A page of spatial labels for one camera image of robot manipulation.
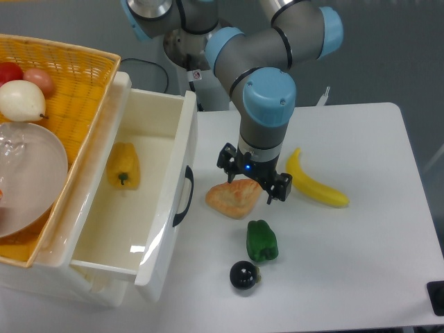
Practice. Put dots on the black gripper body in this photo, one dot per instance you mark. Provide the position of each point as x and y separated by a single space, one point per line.
257 164

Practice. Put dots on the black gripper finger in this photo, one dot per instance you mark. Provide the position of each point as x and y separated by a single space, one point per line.
226 161
277 186

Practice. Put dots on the white top drawer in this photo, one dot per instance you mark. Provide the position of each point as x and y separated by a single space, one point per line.
131 234

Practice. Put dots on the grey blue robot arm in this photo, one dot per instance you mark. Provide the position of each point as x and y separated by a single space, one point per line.
253 70

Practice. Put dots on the white drawer cabinet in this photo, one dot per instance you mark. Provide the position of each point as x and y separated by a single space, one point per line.
51 273

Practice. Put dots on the yellow banana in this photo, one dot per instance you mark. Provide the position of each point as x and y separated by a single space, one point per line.
312 188

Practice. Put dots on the toy bread pastry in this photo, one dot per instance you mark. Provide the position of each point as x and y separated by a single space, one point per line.
234 199

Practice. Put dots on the green bell pepper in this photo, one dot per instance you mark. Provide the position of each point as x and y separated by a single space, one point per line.
261 242

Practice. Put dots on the dark purple mangosteen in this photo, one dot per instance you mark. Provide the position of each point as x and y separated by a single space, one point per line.
244 275

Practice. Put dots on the yellow bell pepper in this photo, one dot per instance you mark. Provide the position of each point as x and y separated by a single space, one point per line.
122 168

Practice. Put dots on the yellow wicker basket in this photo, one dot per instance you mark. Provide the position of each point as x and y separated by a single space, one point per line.
82 78

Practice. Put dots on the black corner device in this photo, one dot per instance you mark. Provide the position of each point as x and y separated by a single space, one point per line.
435 290

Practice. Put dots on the beige plate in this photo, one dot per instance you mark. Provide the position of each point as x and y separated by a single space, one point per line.
34 169

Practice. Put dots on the pink peach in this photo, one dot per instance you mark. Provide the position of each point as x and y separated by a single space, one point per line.
40 78

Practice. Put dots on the white pear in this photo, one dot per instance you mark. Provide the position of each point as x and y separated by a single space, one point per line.
22 101

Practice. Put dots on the red tomato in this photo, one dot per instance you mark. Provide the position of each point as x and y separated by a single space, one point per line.
10 71

